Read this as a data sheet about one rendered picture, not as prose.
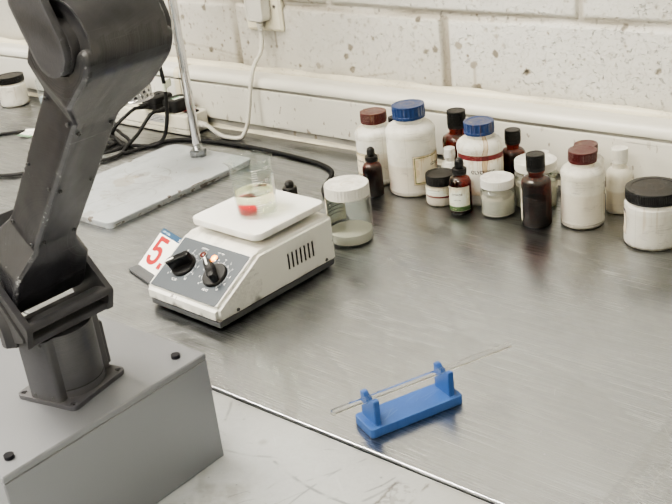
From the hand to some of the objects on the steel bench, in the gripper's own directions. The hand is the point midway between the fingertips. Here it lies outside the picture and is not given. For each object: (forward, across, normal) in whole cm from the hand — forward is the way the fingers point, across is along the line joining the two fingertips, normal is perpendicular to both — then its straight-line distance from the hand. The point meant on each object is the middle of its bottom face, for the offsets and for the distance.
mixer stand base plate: (-85, +57, -32) cm, 108 cm away
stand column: (-94, +61, -25) cm, 115 cm away
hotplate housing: (-78, +13, -33) cm, 86 cm away
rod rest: (-74, -23, -33) cm, 84 cm away
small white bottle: (-115, -5, -6) cm, 115 cm away
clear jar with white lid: (-92, +14, -24) cm, 96 cm away
